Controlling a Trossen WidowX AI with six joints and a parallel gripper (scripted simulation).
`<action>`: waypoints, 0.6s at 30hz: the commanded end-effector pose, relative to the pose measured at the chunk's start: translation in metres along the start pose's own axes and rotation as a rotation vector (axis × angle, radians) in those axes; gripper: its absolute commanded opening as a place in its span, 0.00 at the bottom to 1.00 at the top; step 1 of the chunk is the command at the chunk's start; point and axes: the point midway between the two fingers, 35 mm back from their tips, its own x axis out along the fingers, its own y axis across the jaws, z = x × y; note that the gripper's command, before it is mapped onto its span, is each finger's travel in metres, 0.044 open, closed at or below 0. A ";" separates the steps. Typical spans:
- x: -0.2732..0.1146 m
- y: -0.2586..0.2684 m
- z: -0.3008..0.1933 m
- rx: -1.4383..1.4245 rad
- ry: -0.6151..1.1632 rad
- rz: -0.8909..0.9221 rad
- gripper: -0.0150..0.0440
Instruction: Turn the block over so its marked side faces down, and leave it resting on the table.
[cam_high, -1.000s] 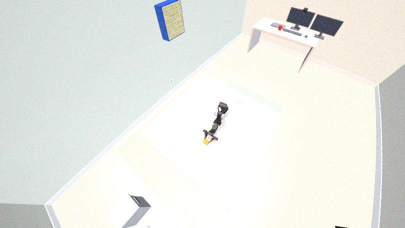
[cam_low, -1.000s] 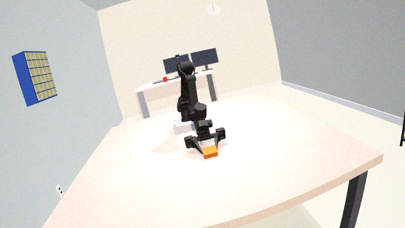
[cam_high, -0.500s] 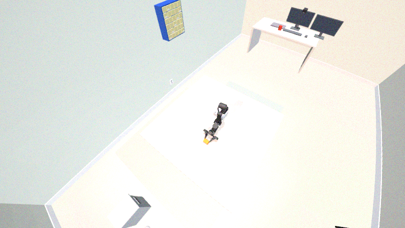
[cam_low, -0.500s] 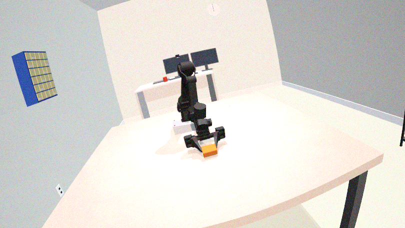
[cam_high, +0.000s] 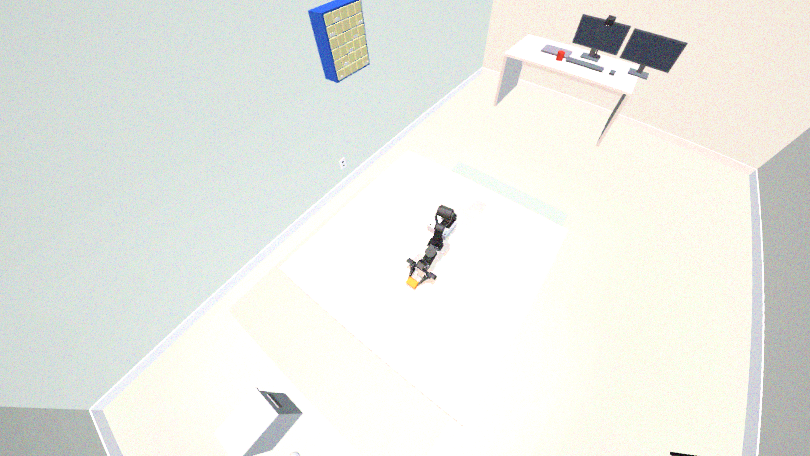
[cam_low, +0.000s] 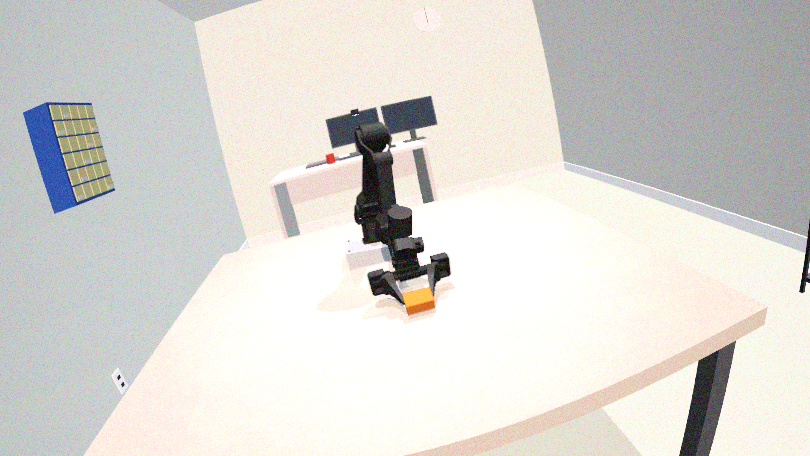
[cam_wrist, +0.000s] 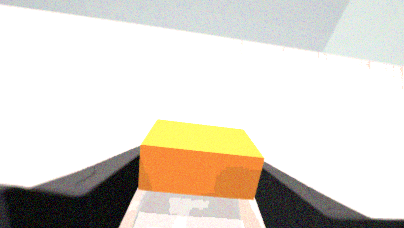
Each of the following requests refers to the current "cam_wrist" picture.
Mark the orange block with yellow top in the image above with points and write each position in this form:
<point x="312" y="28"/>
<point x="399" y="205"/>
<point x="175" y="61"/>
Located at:
<point x="202" y="160"/>

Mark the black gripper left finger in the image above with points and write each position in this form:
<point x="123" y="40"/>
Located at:
<point x="94" y="197"/>

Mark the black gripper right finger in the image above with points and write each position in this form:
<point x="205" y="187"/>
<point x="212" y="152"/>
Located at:
<point x="285" y="202"/>

